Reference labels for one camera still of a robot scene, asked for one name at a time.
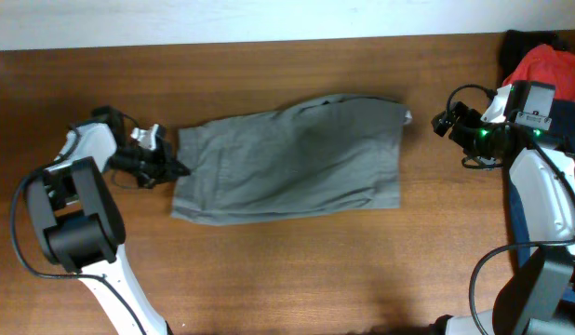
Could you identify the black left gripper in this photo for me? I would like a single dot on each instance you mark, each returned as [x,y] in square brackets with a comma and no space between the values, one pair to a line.
[168,167]

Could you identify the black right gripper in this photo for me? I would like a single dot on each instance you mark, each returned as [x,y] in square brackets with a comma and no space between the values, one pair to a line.
[469,116]

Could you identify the grey shorts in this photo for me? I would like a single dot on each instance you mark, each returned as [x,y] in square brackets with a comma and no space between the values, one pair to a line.
[315,158]

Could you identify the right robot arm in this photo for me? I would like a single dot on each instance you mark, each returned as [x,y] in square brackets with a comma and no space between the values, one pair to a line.
[538,150]

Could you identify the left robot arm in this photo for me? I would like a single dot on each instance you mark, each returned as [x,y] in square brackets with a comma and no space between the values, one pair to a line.
[79,226]

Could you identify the navy blue garment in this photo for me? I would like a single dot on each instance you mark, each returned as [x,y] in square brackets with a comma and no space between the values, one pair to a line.
[540,207]

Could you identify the red garment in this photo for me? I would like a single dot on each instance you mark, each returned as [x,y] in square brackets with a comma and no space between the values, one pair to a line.
[549,66]

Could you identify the black garment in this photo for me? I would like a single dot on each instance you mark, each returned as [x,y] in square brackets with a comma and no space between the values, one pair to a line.
[516,45]

